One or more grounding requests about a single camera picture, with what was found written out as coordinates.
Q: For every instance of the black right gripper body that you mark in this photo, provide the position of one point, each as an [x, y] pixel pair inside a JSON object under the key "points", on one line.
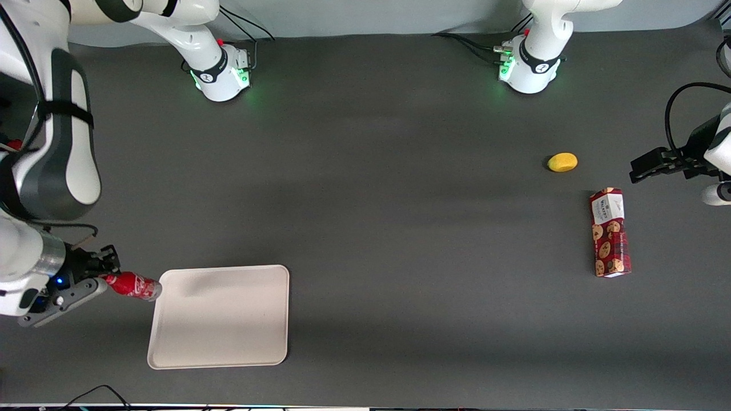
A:
{"points": [[78, 264]]}

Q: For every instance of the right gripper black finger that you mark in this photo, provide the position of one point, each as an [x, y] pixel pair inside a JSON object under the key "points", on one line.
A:
{"points": [[110, 258]]}

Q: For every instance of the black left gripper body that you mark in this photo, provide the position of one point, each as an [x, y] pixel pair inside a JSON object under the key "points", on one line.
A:
{"points": [[694, 149]]}

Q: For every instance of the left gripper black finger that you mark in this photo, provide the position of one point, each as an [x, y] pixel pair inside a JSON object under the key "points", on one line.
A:
{"points": [[644, 171], [662, 155]]}

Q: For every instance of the small red coke bottle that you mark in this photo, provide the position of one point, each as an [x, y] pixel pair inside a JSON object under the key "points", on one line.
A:
{"points": [[134, 285]]}

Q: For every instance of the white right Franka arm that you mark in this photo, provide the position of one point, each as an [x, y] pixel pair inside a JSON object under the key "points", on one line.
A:
{"points": [[51, 154]]}

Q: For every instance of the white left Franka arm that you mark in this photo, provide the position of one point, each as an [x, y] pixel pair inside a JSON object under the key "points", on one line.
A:
{"points": [[537, 57]]}

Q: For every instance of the white rectangular plastic tray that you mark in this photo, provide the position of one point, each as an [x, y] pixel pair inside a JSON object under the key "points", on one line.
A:
{"points": [[220, 317]]}

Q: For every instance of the red cookie box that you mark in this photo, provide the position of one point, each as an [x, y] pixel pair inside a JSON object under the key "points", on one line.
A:
{"points": [[610, 234]]}

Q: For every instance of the yellow lemon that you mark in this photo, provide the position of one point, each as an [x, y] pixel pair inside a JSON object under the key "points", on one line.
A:
{"points": [[562, 162]]}

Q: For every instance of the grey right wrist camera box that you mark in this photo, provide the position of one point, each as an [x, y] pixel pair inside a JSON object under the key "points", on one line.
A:
{"points": [[63, 302]]}

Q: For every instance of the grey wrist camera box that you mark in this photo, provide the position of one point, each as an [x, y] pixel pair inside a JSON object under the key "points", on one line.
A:
{"points": [[63, 302], [717, 194]]}

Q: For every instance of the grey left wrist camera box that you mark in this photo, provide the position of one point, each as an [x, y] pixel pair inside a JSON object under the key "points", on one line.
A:
{"points": [[717, 194]]}

